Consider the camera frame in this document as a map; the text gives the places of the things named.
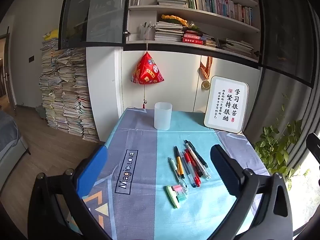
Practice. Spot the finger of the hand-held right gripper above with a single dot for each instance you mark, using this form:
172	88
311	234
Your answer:
313	142

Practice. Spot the stack of red books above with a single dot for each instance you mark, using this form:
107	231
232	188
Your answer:
193	37

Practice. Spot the grey bed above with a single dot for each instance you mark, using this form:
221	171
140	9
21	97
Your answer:
10	140

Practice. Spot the yellow artificial flowers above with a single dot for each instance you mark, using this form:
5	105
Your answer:
175	19

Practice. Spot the blue and grey tablecloth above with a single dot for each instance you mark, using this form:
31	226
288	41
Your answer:
140	155

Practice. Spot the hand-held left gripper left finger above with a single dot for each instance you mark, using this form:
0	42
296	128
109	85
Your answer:
92	170

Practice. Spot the gold medal striped ribbon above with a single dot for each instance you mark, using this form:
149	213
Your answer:
206	85

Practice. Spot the clear pen grey grip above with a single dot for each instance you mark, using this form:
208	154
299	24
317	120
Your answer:
192	153

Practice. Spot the row of upright books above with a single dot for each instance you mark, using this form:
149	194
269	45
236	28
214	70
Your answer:
220	7

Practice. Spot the red pyramid hanging ornament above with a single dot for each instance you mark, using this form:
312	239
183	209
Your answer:
147	70

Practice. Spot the stack of white papers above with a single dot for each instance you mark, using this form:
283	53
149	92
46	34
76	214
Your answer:
171	1

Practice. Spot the tall pile of books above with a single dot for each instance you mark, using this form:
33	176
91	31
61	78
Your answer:
67	92

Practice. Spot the yellow and black pen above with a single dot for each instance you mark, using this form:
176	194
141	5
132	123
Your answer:
179	161

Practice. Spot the white lower cabinet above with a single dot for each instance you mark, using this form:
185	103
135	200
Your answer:
175	80

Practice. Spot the framed calligraphy sign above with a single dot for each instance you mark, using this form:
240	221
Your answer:
226	105

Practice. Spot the stack of thin booklets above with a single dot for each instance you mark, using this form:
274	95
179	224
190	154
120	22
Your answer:
236	47

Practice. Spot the slim white pen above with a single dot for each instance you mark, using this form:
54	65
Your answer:
203	171

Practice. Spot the wooden door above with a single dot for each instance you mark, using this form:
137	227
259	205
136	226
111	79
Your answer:
3	67

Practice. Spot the stack of magazines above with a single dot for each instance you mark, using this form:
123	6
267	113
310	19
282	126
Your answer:
168	31

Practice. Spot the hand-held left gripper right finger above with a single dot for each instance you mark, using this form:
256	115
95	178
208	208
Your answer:
225	170

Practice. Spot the dark glass cabinet door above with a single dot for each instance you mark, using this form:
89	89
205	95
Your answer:
282	30
100	12

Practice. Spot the yellow plush toy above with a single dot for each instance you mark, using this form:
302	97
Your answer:
51	35

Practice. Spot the clear pen red cap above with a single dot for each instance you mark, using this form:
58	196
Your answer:
193	177

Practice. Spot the clear shelf pen holder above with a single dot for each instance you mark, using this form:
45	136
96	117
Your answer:
147	32

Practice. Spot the green highlighter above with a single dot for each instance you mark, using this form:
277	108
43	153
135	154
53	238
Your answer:
172	197

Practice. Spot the pink and green correction tape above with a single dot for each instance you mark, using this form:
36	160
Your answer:
180	192

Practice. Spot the green leafy plant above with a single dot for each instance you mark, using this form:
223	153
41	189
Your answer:
272	145

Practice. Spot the light green pen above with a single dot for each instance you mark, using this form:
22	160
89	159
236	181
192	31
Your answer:
176	171

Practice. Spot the white bookshelf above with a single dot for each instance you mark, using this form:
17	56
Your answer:
175	9

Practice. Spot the translucent white pen cup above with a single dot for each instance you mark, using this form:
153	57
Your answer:
163	117

